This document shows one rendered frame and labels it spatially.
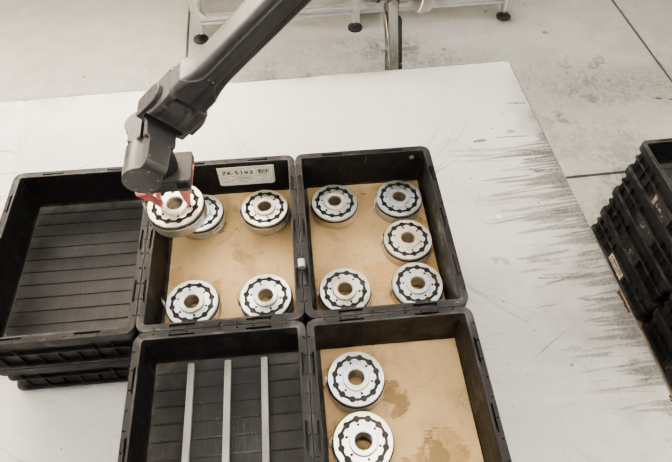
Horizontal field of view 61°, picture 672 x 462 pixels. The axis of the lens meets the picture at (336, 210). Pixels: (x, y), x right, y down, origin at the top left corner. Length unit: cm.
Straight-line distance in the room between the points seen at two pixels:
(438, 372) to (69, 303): 74
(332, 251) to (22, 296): 64
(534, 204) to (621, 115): 153
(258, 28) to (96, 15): 284
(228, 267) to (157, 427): 34
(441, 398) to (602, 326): 46
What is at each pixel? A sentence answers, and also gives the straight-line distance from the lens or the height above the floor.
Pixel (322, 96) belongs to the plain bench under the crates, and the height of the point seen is 70.
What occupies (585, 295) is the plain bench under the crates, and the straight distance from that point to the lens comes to 143.
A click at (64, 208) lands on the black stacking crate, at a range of 142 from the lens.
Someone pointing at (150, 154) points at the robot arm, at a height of 125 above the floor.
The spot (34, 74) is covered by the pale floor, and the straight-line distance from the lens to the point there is 329.
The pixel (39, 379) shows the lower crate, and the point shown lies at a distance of 132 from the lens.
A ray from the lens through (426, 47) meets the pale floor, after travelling 313.
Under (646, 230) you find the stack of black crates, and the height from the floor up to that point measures 41.
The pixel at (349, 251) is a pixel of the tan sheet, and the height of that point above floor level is 83.
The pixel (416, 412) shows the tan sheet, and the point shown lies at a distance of 108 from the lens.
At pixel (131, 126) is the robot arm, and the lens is 92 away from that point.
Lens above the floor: 185
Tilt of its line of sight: 53 degrees down
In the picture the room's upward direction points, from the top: straight up
